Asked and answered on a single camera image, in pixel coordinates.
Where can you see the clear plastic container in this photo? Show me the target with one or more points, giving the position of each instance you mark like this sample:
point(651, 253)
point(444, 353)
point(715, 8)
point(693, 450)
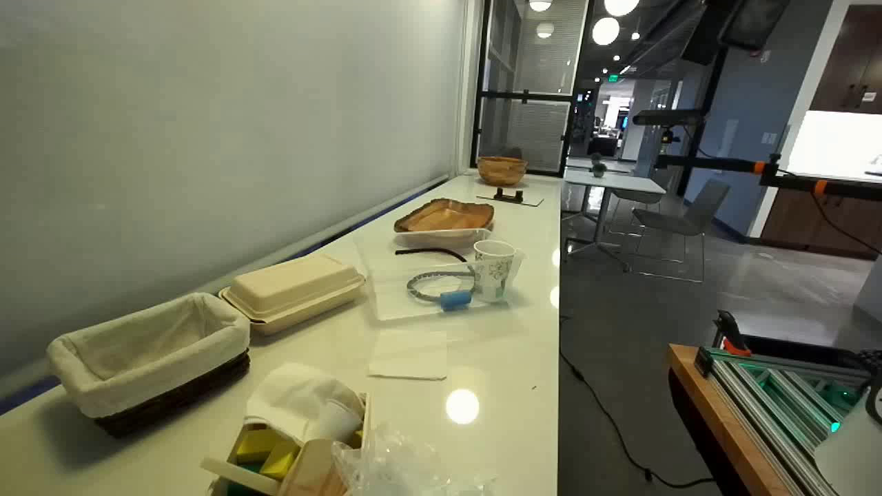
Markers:
point(418, 282)

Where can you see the brown rectangular wooden tray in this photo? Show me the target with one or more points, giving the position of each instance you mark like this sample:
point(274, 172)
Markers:
point(448, 217)

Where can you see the round wooden bowl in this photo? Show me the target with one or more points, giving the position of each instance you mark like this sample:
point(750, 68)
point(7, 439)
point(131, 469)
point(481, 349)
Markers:
point(502, 172)

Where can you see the white paper napkin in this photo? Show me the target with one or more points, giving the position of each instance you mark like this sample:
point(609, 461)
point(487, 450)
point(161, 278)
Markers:
point(408, 356)

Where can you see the beige clamshell takeout box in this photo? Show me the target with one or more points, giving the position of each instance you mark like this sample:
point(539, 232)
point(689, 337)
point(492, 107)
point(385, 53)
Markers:
point(290, 293)

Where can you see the white background table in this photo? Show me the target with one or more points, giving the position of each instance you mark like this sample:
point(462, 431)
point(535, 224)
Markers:
point(609, 184)

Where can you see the white crumpled cloth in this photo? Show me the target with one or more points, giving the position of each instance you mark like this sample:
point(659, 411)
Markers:
point(303, 403)

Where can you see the crumpled clear plastic bag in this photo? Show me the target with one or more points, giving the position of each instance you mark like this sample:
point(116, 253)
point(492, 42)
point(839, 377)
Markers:
point(391, 465)

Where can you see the grey office chair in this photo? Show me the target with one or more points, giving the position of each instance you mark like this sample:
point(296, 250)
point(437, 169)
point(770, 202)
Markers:
point(675, 235)

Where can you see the wooden organizer box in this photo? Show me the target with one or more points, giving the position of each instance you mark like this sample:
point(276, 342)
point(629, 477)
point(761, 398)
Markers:
point(265, 461)

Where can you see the wooden bench edge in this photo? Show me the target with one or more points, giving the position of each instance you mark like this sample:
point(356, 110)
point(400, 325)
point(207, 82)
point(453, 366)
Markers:
point(732, 449)

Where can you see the cloth lined wicker basket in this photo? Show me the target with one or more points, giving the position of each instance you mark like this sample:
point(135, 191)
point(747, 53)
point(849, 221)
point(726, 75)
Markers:
point(143, 367)

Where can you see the aluminium frame rail assembly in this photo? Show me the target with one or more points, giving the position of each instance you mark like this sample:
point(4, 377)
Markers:
point(819, 410)

